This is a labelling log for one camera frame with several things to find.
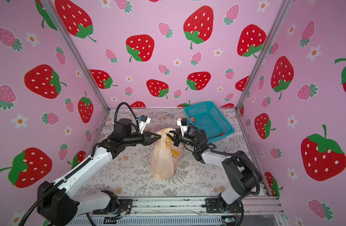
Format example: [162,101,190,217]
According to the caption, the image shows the aluminium frame post right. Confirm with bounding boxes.
[236,0,293,112]

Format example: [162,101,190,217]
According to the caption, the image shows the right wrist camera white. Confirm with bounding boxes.
[177,118,190,137]

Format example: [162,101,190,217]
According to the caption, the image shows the aluminium frame post left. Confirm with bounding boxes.
[41,0,109,112]

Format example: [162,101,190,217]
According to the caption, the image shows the teal plastic basket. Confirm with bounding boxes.
[184,101,235,143]

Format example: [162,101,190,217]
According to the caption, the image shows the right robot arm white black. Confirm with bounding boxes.
[167,130,262,212]

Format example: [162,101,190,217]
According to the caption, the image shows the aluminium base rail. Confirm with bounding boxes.
[59,196,284,226]

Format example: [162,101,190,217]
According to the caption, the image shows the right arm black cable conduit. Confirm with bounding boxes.
[189,124,262,196]

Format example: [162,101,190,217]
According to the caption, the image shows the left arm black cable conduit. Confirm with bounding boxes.
[18,102,140,226]

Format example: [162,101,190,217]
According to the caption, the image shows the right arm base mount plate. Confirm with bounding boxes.
[202,195,244,214]

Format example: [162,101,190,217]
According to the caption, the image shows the translucent orange plastic bag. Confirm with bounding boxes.
[150,128,186,180]

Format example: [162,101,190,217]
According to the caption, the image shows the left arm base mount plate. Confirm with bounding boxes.
[93,199,133,215]

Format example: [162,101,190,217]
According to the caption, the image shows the aluminium frame post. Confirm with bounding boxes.
[236,0,293,112]
[41,0,109,112]

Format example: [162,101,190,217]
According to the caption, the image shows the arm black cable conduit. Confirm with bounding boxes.
[189,124,262,196]
[18,102,140,226]

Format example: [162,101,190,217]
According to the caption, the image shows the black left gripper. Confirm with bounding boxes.
[123,130,161,147]

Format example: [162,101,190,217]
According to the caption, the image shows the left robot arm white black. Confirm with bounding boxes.
[36,115,160,226]

